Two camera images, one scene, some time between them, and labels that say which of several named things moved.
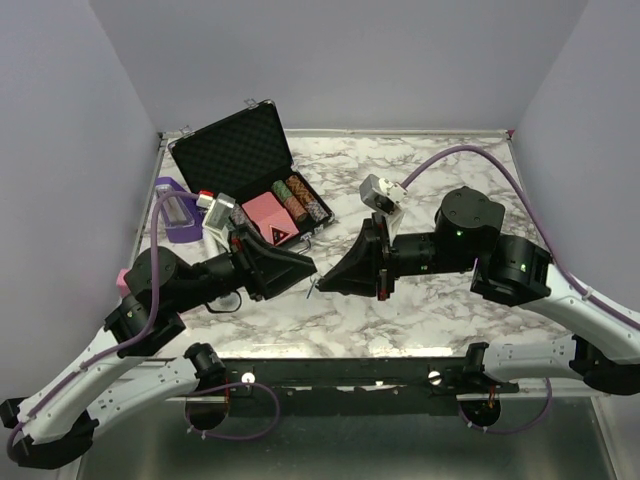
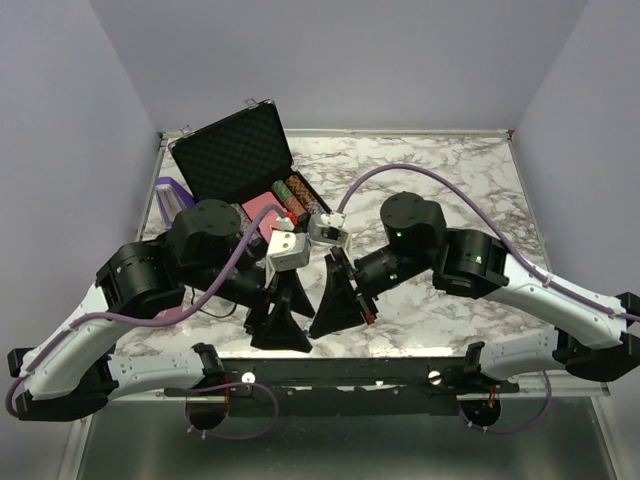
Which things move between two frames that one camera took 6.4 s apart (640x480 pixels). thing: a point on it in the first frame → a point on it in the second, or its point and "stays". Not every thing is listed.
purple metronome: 183,216 stays
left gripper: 282,270 → 280,330
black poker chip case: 243,155 stays
